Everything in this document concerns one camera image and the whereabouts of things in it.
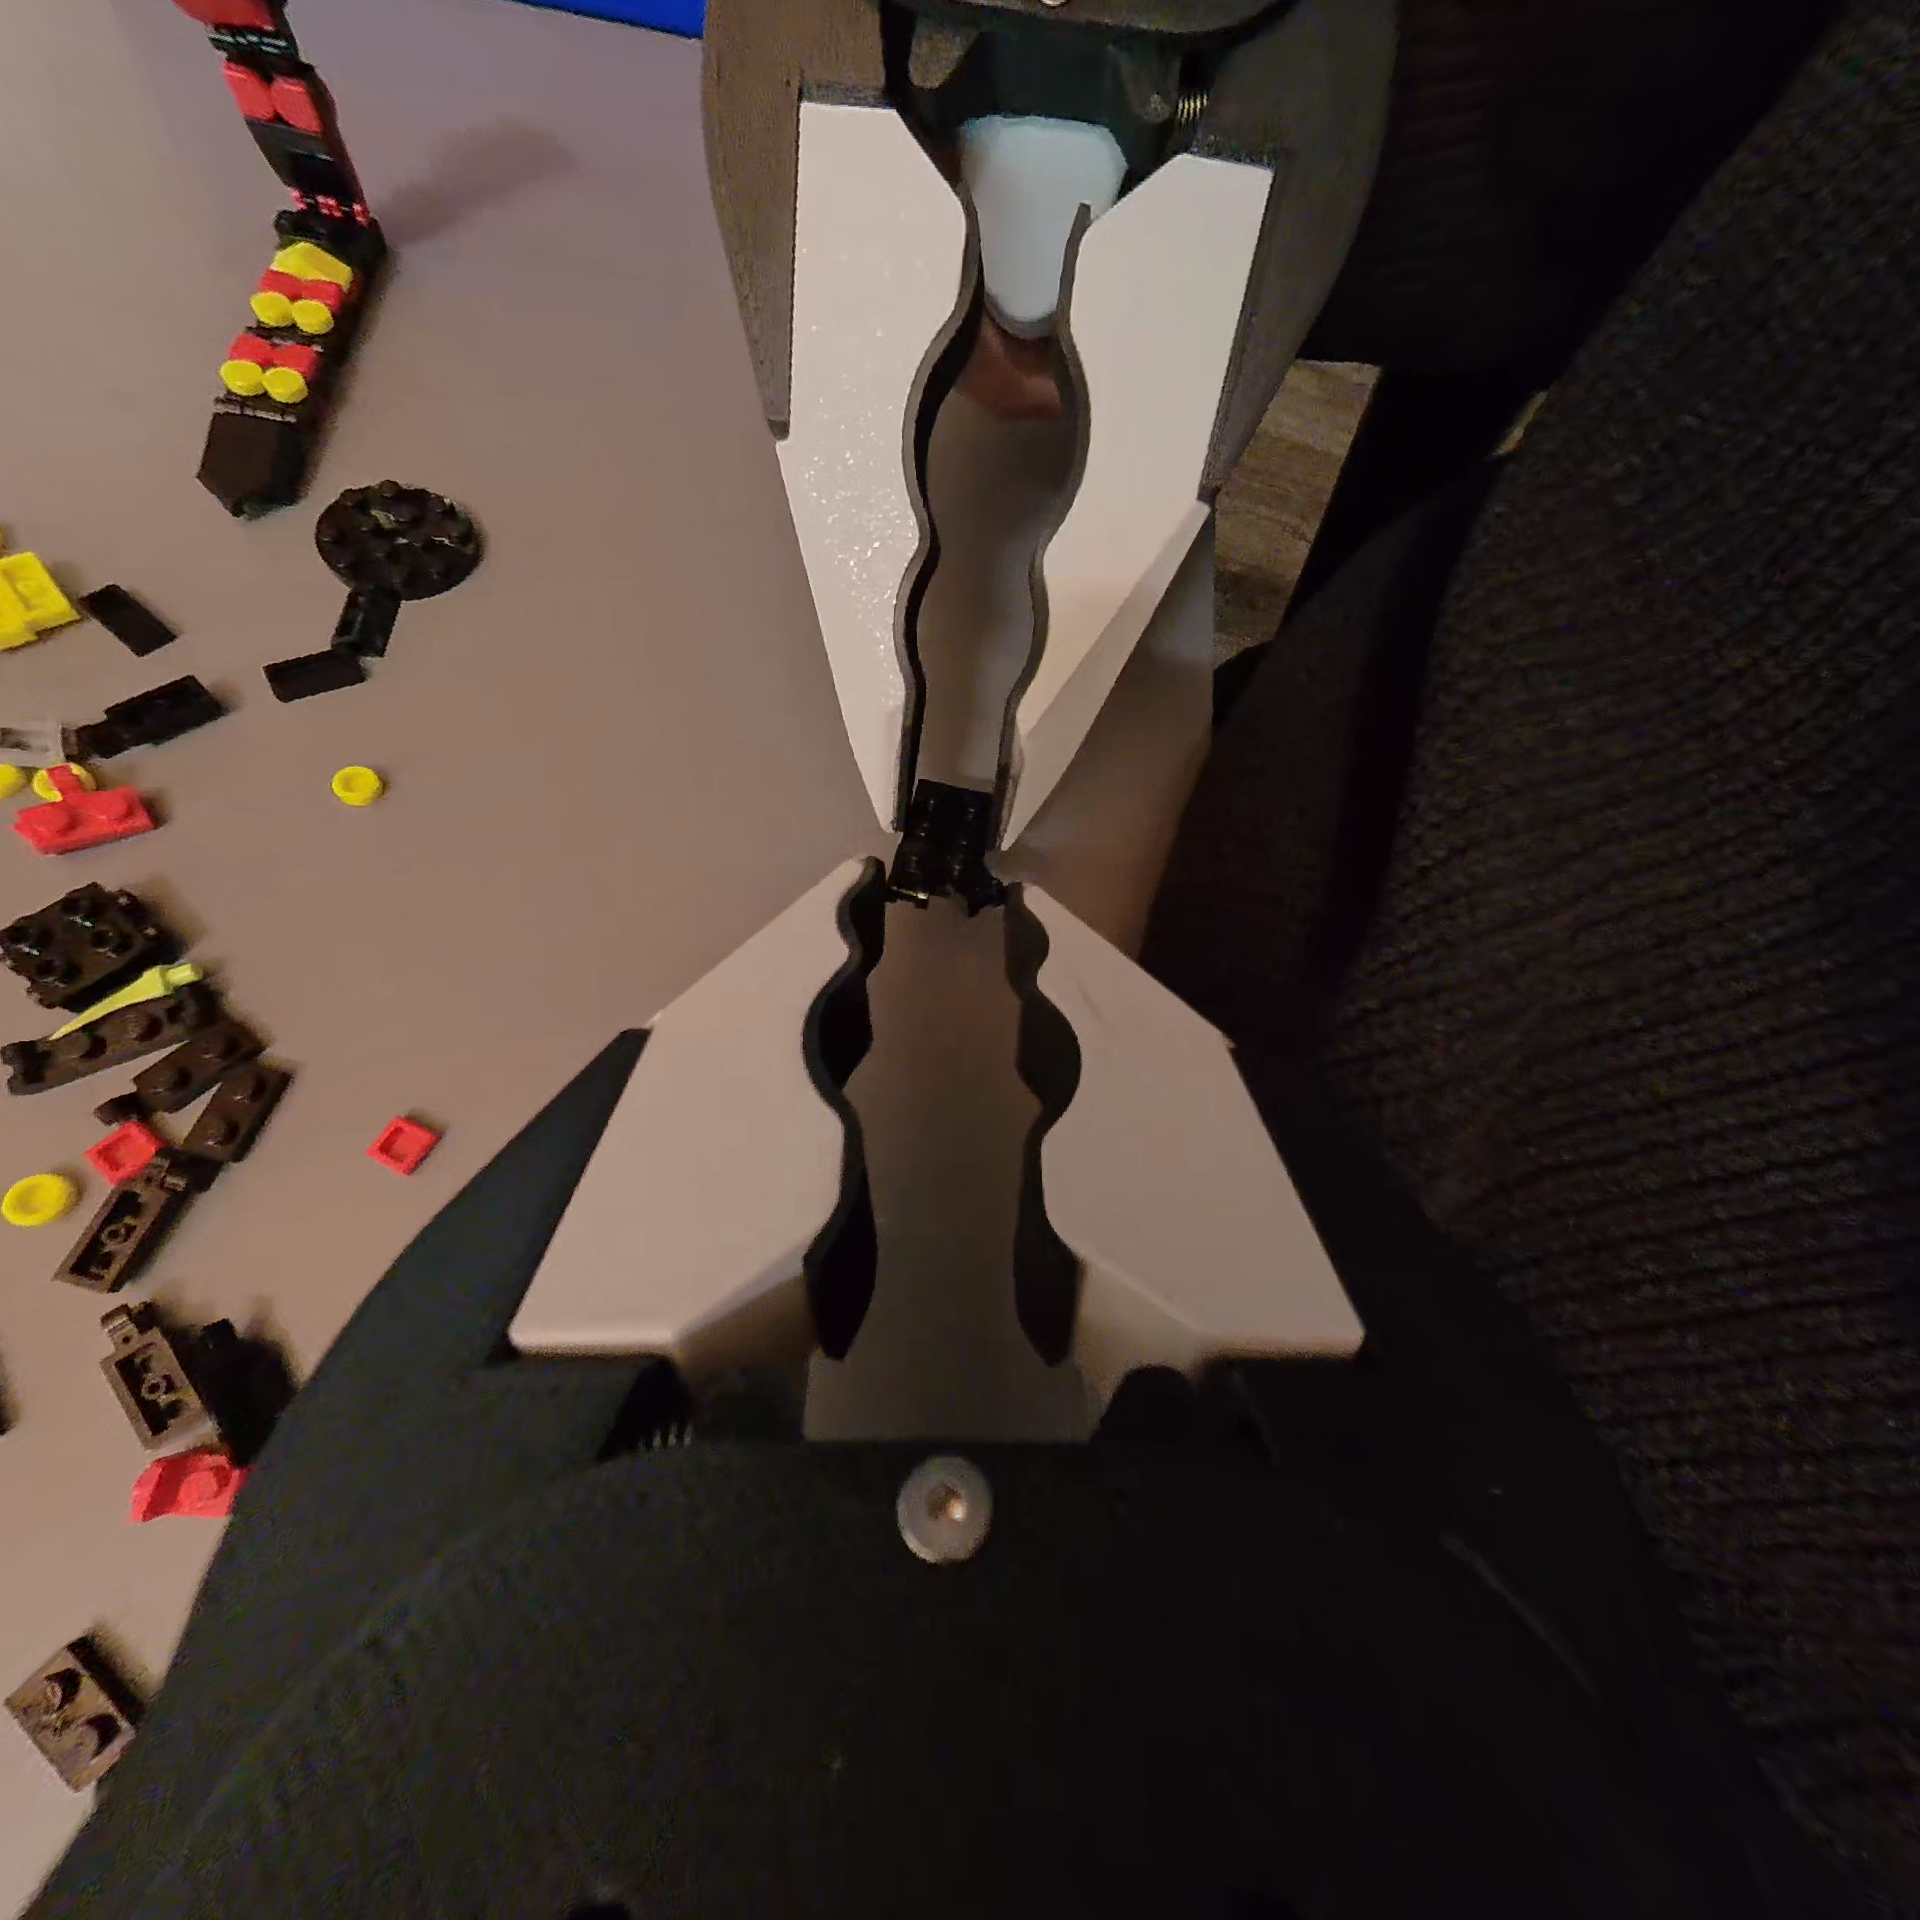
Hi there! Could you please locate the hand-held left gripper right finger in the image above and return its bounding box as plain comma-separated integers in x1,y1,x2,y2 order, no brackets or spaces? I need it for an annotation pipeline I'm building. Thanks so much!
998,882,1366,1404

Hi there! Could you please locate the long studded lego build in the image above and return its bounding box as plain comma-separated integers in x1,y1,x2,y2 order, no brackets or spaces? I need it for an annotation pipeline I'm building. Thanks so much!
172,0,388,519

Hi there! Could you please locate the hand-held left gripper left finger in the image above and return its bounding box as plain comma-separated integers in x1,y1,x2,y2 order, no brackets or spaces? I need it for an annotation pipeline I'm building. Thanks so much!
507,856,888,1397

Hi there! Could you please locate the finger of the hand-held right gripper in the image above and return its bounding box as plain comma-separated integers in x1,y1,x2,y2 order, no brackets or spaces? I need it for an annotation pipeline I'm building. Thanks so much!
780,98,986,829
989,151,1279,856

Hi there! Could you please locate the small black lego clip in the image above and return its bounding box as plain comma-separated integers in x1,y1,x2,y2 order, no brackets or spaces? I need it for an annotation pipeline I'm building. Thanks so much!
885,856,1011,922

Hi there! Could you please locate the blue object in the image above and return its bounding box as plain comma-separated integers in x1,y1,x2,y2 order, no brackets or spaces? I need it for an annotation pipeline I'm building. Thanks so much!
503,0,707,39

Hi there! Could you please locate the pile of loose lego pieces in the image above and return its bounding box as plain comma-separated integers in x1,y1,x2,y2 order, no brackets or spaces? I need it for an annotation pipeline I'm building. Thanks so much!
0,525,443,1794

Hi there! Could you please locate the black round lego plate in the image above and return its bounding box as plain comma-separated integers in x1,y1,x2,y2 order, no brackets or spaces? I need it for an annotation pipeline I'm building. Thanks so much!
315,481,484,607

